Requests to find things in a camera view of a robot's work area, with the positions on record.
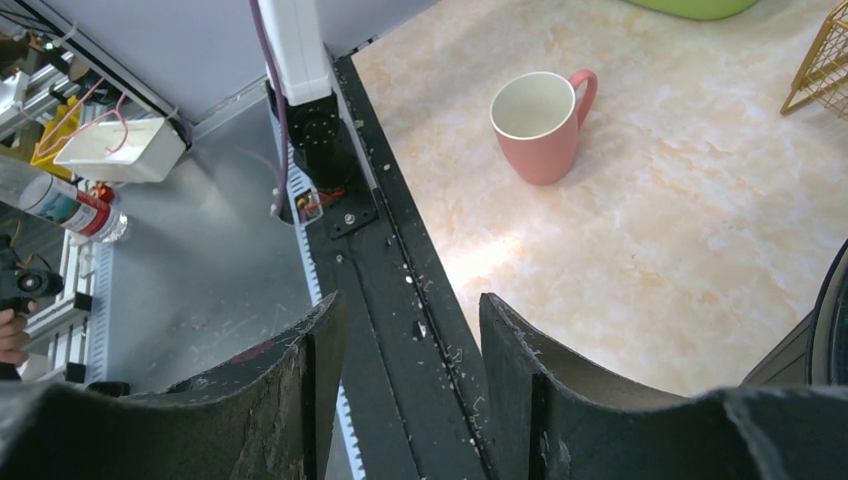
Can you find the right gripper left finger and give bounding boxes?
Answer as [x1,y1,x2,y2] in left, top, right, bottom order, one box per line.
[1,292,349,479]

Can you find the green plastic basin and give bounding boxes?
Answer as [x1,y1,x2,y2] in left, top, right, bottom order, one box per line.
[627,0,758,21]

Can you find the gold wire rack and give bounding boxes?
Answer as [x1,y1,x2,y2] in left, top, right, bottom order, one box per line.
[780,1,847,119]

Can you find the white plastic tray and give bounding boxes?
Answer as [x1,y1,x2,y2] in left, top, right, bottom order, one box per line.
[54,118,186,183]

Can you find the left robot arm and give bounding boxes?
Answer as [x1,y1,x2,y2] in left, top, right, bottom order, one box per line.
[249,1,360,192]

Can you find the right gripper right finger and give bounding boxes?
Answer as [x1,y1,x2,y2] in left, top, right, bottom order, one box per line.
[479,293,847,479]

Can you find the person hand at edge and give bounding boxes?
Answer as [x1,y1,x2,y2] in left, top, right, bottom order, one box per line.
[0,309,30,367]

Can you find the pink mug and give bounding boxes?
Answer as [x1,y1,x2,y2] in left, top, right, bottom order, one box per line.
[489,69,599,186]

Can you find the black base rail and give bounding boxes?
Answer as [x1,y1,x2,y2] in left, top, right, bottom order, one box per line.
[295,56,492,479]

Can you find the plastic water bottle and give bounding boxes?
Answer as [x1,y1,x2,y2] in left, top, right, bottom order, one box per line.
[1,155,128,243]

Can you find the black trash bin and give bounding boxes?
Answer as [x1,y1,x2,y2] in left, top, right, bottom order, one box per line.
[742,245,847,386]

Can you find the black camera device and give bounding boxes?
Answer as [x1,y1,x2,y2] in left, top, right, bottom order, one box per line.
[1,234,64,313]

